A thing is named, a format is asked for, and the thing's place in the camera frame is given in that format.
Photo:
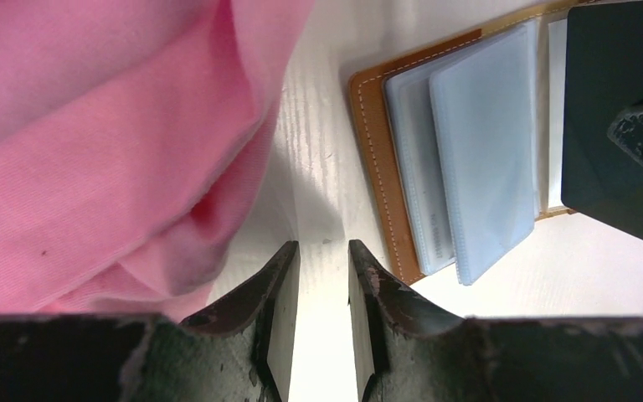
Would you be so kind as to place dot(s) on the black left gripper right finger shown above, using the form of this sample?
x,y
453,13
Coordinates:
x,y
406,348

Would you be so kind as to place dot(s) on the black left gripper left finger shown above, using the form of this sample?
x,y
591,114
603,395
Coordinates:
x,y
239,348

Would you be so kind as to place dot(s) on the black credit card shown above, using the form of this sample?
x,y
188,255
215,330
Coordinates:
x,y
603,76

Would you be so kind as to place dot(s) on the brown leather card holder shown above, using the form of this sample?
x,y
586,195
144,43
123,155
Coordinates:
x,y
463,142

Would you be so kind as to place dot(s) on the pink cloth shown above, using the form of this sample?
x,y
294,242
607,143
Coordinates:
x,y
134,137

